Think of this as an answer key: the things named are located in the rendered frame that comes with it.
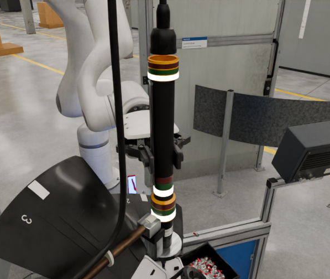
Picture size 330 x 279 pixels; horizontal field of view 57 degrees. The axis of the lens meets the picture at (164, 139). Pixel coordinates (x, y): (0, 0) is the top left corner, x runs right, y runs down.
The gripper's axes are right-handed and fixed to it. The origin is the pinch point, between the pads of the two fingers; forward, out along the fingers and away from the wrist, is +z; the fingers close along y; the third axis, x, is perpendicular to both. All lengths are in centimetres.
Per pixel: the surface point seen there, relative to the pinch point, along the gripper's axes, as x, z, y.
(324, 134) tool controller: -22, -34, -68
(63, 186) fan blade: -5.6, -4.7, 16.3
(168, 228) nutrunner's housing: -14.3, 1.3, -0.6
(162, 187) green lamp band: -4.9, 1.4, 0.4
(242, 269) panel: -87, -37, -47
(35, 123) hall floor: -140, -360, 73
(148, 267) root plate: -19.2, 4.3, 4.0
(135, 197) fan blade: -26.4, -24.3, 0.8
